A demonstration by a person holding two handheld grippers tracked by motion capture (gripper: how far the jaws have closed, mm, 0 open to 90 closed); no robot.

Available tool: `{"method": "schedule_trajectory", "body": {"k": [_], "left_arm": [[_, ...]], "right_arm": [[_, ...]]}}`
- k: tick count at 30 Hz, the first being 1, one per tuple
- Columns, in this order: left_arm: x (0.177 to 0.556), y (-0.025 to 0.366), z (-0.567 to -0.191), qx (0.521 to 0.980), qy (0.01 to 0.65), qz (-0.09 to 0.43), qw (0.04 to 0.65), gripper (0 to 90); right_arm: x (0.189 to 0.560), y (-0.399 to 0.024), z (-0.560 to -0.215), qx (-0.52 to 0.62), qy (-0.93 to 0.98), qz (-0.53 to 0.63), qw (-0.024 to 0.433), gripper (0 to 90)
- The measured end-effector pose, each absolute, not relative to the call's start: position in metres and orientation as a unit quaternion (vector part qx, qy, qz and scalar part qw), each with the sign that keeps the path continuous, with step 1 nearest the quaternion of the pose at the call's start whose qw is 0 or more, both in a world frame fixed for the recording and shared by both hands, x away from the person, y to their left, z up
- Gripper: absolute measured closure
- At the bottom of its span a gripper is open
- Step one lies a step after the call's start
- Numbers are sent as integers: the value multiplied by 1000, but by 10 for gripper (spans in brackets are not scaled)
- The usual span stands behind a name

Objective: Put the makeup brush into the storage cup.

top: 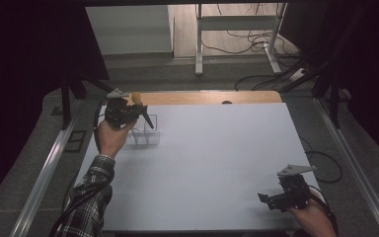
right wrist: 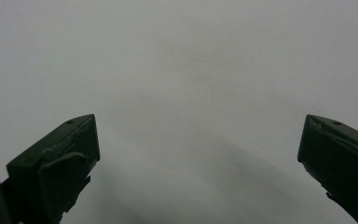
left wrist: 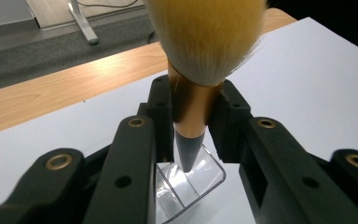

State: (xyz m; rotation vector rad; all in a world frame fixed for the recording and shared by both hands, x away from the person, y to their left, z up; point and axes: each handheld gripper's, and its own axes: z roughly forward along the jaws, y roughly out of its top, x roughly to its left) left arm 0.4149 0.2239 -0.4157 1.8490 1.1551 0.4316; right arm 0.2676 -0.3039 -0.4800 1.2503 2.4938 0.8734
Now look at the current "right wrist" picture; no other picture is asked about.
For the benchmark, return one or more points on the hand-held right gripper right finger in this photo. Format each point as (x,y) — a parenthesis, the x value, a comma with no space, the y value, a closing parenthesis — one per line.
(341,158)

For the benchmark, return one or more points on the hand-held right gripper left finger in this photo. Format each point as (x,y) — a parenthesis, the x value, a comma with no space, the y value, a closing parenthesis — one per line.
(52,168)

